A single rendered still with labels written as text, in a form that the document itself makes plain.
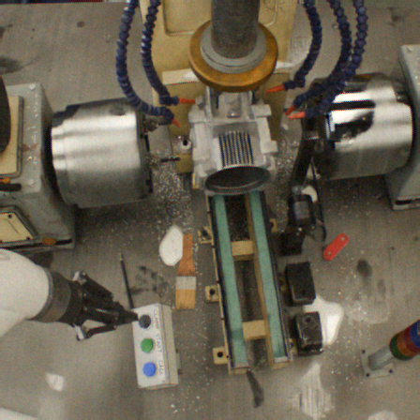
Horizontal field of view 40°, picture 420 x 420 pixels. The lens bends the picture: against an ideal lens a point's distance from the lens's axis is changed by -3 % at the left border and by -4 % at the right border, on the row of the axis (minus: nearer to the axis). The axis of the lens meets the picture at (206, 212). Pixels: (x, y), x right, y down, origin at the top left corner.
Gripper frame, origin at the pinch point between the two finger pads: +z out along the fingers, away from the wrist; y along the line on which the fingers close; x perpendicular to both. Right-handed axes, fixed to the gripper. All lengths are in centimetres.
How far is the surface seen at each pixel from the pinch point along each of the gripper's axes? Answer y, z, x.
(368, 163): 29, 32, -49
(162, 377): -12.1, 8.2, -2.6
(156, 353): -7.1, 8.3, -1.7
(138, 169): 32.4, 4.1, -4.5
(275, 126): 52, 40, -27
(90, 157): 35.3, -2.7, 3.2
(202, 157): 35.8, 14.8, -15.5
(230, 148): 36.0, 16.0, -21.9
